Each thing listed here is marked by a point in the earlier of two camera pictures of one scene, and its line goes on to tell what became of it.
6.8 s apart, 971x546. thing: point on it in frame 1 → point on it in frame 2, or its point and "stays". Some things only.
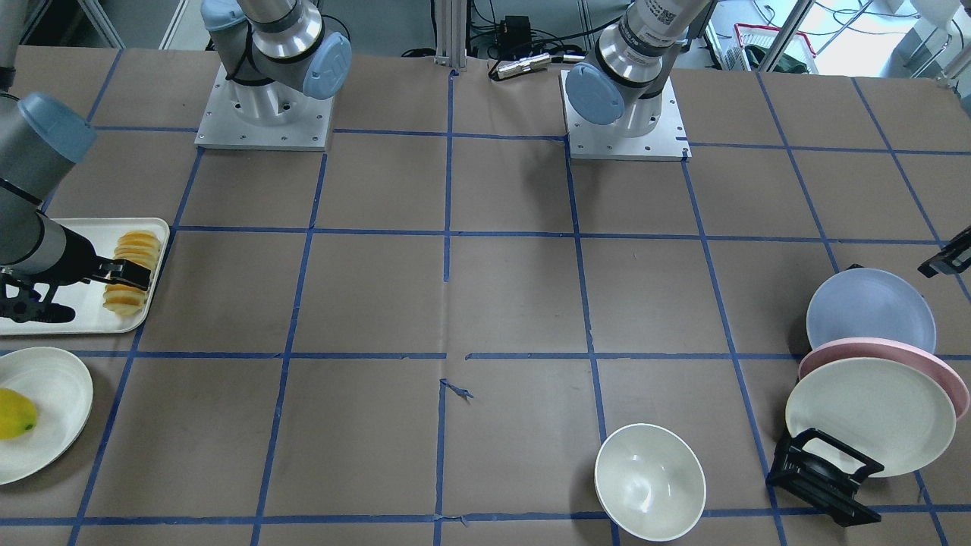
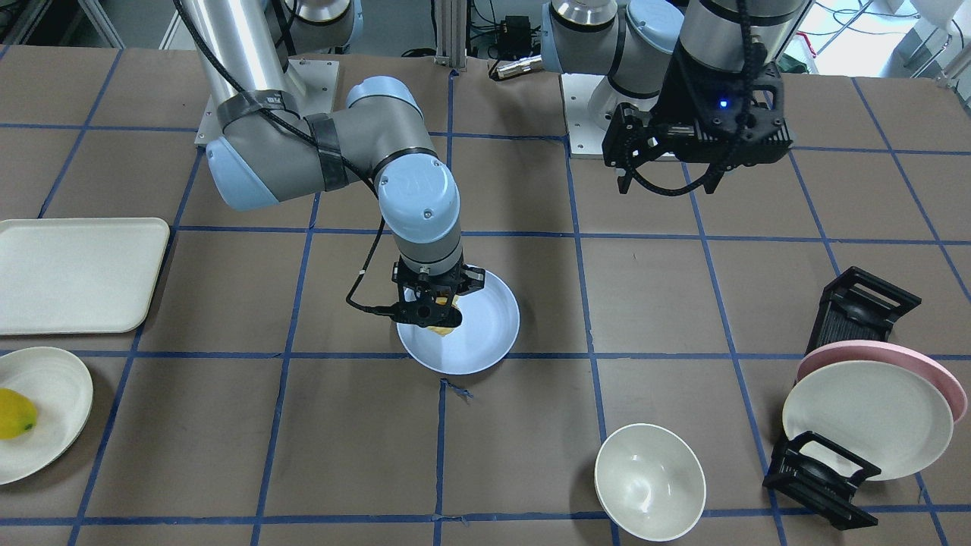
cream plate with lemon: [61, 388] stays
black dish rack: [824, 474] stays
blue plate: [871, 302] → [489, 324]
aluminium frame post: [450, 33] stays
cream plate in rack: [897, 413] stays
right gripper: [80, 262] → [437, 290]
